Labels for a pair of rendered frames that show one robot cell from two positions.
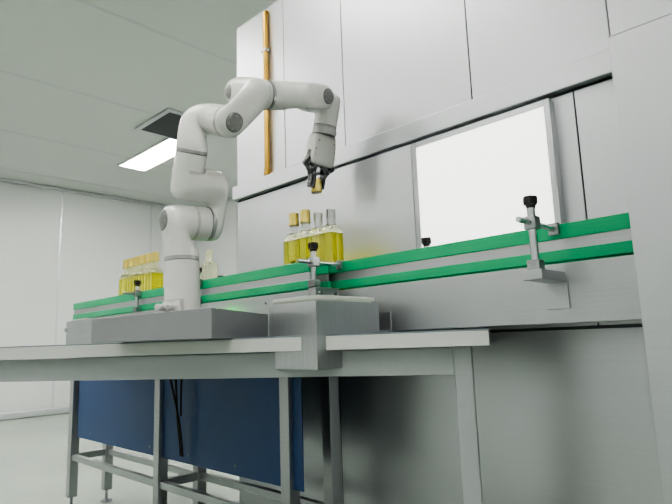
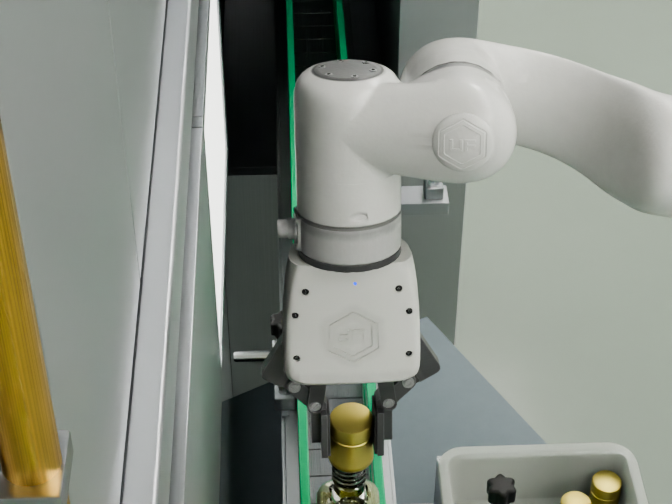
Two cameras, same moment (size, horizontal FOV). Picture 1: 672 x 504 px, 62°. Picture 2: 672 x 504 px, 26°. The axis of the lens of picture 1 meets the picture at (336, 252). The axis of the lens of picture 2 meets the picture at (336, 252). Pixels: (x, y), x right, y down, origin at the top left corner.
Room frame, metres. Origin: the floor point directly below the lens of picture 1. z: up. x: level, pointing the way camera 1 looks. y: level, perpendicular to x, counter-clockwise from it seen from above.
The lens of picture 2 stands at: (2.31, 0.58, 2.07)
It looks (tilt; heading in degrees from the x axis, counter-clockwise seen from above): 40 degrees down; 223
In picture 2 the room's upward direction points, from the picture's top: straight up
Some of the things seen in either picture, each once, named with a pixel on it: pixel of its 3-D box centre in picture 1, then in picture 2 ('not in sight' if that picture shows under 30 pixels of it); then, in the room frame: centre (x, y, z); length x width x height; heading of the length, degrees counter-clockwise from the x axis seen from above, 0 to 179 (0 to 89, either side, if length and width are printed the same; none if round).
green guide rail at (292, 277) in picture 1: (159, 298); not in sight; (2.18, 0.70, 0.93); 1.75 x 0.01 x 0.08; 46
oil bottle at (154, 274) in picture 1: (154, 282); not in sight; (2.49, 0.82, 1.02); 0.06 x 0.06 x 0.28; 46
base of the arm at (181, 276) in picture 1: (178, 289); not in sight; (1.49, 0.43, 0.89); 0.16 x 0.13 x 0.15; 160
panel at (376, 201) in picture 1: (411, 200); (197, 284); (1.64, -0.24, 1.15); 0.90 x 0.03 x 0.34; 46
